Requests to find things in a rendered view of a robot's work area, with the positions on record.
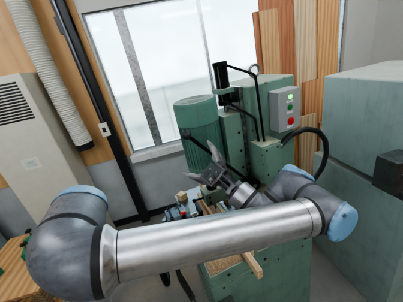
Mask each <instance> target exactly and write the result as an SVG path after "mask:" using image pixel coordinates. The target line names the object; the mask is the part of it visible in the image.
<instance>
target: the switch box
mask: <svg viewBox="0 0 403 302"><path fill-rule="evenodd" d="M289 94H292V96H293V97H292V99H293V102H289V103H287V101H289V100H291V99H288V95H289ZM289 104H292V105H293V108H292V109H291V110H293V112H292V113H289V114H287V112H288V111H291V110H288V108H287V107H288V105H289ZM269 114H270V130H273V131H275V132H278V133H282V132H285V131H288V130H290V129H293V128H297V127H299V119H300V87H296V86H287V87H283V88H280V89H277V90H273V91H270V92H269ZM290 117H293V118H294V123H293V126H292V127H289V128H287V126H289V124H288V119H289V118H290Z"/></svg>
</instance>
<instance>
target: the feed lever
mask: <svg viewBox="0 0 403 302"><path fill-rule="evenodd" d="M181 137H182V138H183V139H184V140H190V141H192V142H193V143H194V144H196V145H197V146H198V147H200V148H201V149H203V150H204V151H205V152H207V153H208V154H210V155H211V156H212V152H211V151H210V150H209V149H208V148H207V147H205V146H204V145H202V144H201V143H200V142H198V141H197V140H196V139H195V138H193V137H192V136H191V133H190V131H189V130H184V131H182V133H181ZM225 163H226V162H225ZM226 167H227V168H229V169H230V170H232V171H233V172H234V173H236V174H237V175H238V176H240V177H241V178H243V179H244V180H243V182H247V183H249V184H250V185H251V186H252V187H253V188H255V189H256V190H258V189H259V188H260V187H261V186H262V187H265V186H266V184H265V183H261V182H260V181H259V179H257V178H256V177H254V176H253V175H248V176H246V177H245V176H244V175H243V174H242V173H240V172H239V171H238V170H236V169H235V168H233V167H232V166H231V165H229V164H228V163H226Z"/></svg>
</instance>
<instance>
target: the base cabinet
mask: <svg viewBox="0 0 403 302"><path fill-rule="evenodd" d="M311 258H312V238H311V239H309V240H307V241H305V242H303V243H301V244H299V245H297V246H296V247H294V248H292V249H290V250H288V251H286V252H284V253H282V254H280V255H278V256H276V257H274V258H272V259H271V260H269V261H267V262H265V263H263V264H261V265H260V267H261V269H262V270H263V277H262V278H261V279H258V278H257V276H256V275H255V273H254V272H253V270H250V271H248V272H246V273H244V274H242V275H240V276H238V277H237V278H235V279H233V280H231V281H229V282H227V283H225V284H223V285H221V286H219V287H217V288H215V289H213V290H211V289H210V286H209V284H208V282H207V279H206V277H205V275H204V272H203V270H202V267H201V265H200V264H197V265H196V266H197V269H198V271H199V275H200V278H201V282H202V285H203V289H204V292H205V294H206V298H207V300H208V302H218V301H219V300H222V299H223V298H225V297H227V296H229V295H231V296H232V297H233V299H234V302H309V298H310V284H311Z"/></svg>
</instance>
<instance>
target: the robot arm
mask: <svg viewBox="0 0 403 302"><path fill-rule="evenodd" d="M207 145H208V146H209V147H210V151H211V152H212V161H213V162H214V163H216V165H215V164H213V163H210V164H209V165H208V166H207V167H206V169H205V170H204V172H202V173H199V174H195V173H190V172H185V171H183V172H182V173H183V174H184V175H185V176H187V177H188V178H190V179H192V180H195V181H196V182H198V183H200V184H202V185H209V186H211V187H217V186H220V187H221V189H222V190H224V191H225V192H226V193H227V195H226V197H227V198H228V199H229V201H228V203H229V204H231V205H232V206H233V207H234V208H233V210H232V211H229V212H222V213H215V214H211V215H205V216H199V217H194V218H188V219H182V220H178V221H171V222H165V223H161V224H155V225H148V226H141V227H138V228H131V229H125V230H120V231H117V230H115V229H114V228H112V227H111V226H110V225H108V224H106V211H107V209H108V202H107V197H106V196H105V194H104V193H103V192H102V191H101V190H99V189H97V188H95V187H93V186H89V185H75V186H70V187H69V188H66V189H64V190H63V191H61V192H60V193H59V194H58V195H57V197H55V198H54V199H53V201H52V202H51V205H50V207H49V209H48V211H47V212H46V214H45V215H44V217H43V218H42V220H41V222H40V223H39V225H38V226H37V228H36V230H35V231H34V232H33V233H32V235H31V237H30V239H29V241H28V244H27V247H26V253H25V259H26V267H27V269H28V272H29V274H30V276H31V277H32V279H33V281H34V282H35V283H36V284H37V285H38V286H39V287H40V288H41V289H42V290H43V291H46V292H47V293H48V294H50V295H52V296H54V297H57V298H60V299H62V302H112V295H111V293H112V292H113V291H114V290H115V288H116V287H117V286H118V285H119V284H120V283H125V282H129V281H132V280H137V279H141V278H144V277H149V276H154V275H157V274H161V273H166V272H169V271H173V270H178V269H181V268H185V267H190V266H193V265H197V264H202V263H205V262H210V261H214V260H218V259H222V258H226V257H230V256H234V255H238V254H242V253H246V252H250V251H254V250H258V249H262V248H266V247H271V246H275V245H278V244H283V243H287V242H290V241H295V240H299V239H302V238H307V237H316V236H320V235H325V236H326V237H327V239H329V240H331V241H334V242H339V241H341V240H343V239H345V238H346V237H348V236H349V235H350V234H351V232H352V231H353V230H354V228H355V226H356V224H357V221H358V213H357V210H356V209H355V208H354V207H352V206H351V205H349V204H348V202H346V201H343V200H341V199H340V198H338V197H336V196H334V195H333V194H331V193H330V192H328V191H327V190H325V189H323V188H322V187H320V186H319V185H318V184H316V183H314V180H315V179H314V178H313V176H311V175H310V174H308V173H307V172H306V171H303V170H302V169H300V168H298V167H296V166H294V165H291V164H287V165H285V166H284V168H283V169H281V170H280V171H279V173H278V175H277V176H276V177H275V178H274V180H273V181H272V182H271V183H270V185H269V186H268V187H267V188H266V190H265V191H264V192H263V193H262V194H261V193H260V192H259V191H257V190H256V189H255V188H253V187H252V186H251V185H250V184H249V183H247V182H243V183H242V182H241V181H240V180H239V181H237V182H236V183H234V181H233V179H232V178H231V177H230V176H229V174H228V171H227V167H226V163H225V159H224V157H223V156H222V154H221V153H220V152H219V151H218V149H217V148H216V147H215V146H214V145H213V144H212V143H211V142H210V141H209V140H207Z"/></svg>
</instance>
